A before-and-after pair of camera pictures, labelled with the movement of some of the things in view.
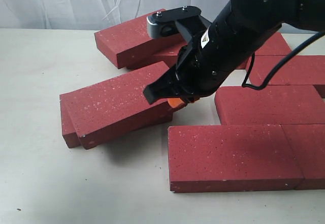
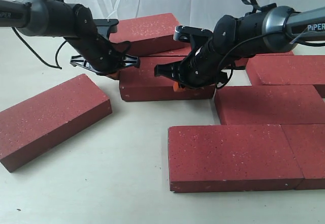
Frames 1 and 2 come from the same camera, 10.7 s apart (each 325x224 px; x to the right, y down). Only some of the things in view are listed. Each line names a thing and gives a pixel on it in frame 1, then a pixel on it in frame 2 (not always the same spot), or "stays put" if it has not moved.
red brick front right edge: (307, 141) stays put
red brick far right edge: (301, 70) stays put
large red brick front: (229, 158) stays put
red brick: (70, 137) → (140, 84)
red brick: (275, 104) stays put
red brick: (105, 109) → (29, 128)
